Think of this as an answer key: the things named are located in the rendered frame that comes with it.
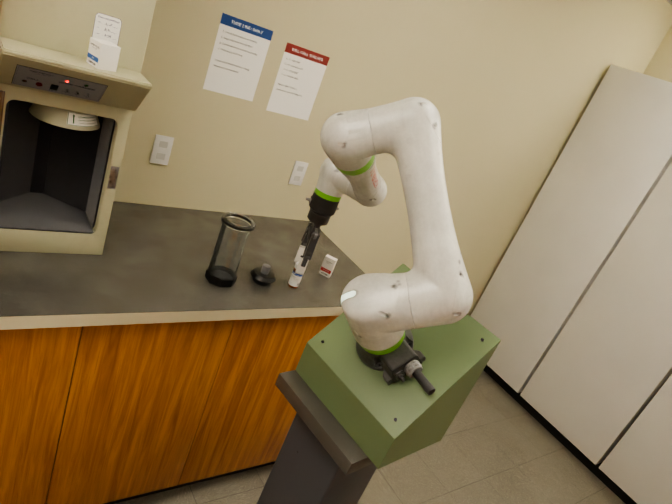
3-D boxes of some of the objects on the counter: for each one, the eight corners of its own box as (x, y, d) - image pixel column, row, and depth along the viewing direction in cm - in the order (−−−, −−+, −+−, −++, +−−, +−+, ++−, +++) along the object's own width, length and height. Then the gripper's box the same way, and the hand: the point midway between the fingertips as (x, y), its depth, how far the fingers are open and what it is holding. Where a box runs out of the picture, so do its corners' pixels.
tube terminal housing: (-29, 207, 155) (-2, -71, 126) (87, 217, 176) (133, -22, 147) (-26, 250, 138) (6, -61, 109) (102, 255, 159) (158, -6, 130)
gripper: (308, 197, 183) (287, 252, 191) (312, 219, 164) (289, 279, 173) (328, 203, 184) (306, 258, 193) (334, 226, 166) (310, 285, 175)
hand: (300, 261), depth 182 cm, fingers open, 7 cm apart
